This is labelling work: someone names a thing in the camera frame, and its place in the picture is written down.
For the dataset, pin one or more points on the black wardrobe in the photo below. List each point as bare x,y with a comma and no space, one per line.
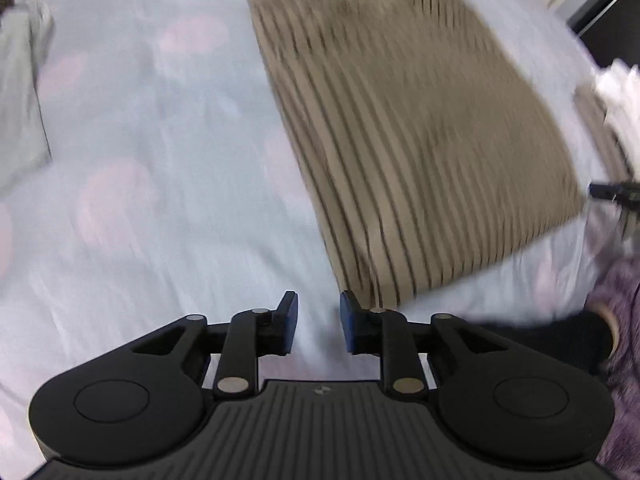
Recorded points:
615,25

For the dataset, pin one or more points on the grey garment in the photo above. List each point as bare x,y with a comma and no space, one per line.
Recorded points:
22,100

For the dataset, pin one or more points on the person's purple fleece pajamas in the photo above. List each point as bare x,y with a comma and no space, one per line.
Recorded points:
625,410

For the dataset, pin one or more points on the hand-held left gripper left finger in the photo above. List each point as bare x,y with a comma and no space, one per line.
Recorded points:
289,320

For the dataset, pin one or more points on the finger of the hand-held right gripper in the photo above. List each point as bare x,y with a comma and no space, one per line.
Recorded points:
607,191

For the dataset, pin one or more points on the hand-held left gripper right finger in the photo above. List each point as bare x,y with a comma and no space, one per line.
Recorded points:
350,320

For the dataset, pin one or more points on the beige folded garment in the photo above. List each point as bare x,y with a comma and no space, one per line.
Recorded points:
597,130

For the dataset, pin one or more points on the brown striped shirt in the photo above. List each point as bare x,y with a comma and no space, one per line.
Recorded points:
410,135

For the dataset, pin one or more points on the black slipper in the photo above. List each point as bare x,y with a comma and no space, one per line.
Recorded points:
565,335

